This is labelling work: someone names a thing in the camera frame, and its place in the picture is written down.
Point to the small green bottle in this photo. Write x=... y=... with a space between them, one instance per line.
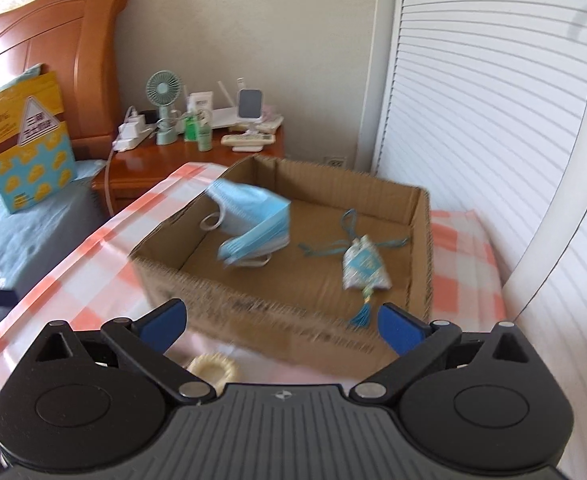
x=190 y=129

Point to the white stand with grey screen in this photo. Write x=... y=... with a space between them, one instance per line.
x=251 y=103

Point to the stack of blue face masks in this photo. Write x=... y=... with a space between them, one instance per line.
x=253 y=210

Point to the wooden nightstand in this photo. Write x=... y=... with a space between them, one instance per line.
x=138 y=165

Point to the black power adapter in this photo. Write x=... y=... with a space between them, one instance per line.
x=149 y=116

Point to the teal sachet with tassel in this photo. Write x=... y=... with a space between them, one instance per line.
x=366 y=265

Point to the white flat box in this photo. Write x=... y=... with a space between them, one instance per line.
x=272 y=119

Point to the yellow blue snack bag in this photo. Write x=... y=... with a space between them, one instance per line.
x=28 y=160

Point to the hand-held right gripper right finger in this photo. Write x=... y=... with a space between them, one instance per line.
x=401 y=330

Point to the white wall outlet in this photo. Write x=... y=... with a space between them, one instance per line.
x=336 y=162

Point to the small green desk fan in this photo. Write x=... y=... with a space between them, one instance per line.
x=163 y=87

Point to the white curved pole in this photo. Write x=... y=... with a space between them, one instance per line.
x=538 y=240

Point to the white cosmetic tube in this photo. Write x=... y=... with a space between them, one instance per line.
x=202 y=101

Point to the white power strip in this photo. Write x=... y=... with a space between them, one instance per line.
x=131 y=141

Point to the wooden bed headboard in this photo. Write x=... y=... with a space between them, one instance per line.
x=73 y=35

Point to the white router with antennas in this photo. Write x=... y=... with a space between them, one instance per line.
x=223 y=116

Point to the blue-grey bed sheet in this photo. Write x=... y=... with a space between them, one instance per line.
x=33 y=235

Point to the white louvered door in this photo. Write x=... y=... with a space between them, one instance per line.
x=473 y=110

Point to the tall green bottle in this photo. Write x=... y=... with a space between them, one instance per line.
x=204 y=135

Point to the white charger plug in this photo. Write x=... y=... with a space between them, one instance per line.
x=132 y=122

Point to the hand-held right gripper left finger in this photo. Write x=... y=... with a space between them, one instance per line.
x=161 y=325

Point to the brown cardboard box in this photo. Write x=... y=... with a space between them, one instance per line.
x=273 y=310

